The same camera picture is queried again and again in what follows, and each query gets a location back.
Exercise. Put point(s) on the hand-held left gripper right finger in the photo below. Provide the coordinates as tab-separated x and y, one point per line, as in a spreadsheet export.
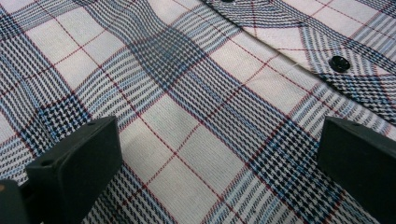
361	168

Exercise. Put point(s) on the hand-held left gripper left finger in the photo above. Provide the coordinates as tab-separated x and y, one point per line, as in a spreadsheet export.
74	161

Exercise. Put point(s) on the plaid button-up shirt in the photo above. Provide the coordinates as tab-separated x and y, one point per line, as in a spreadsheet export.
199	124

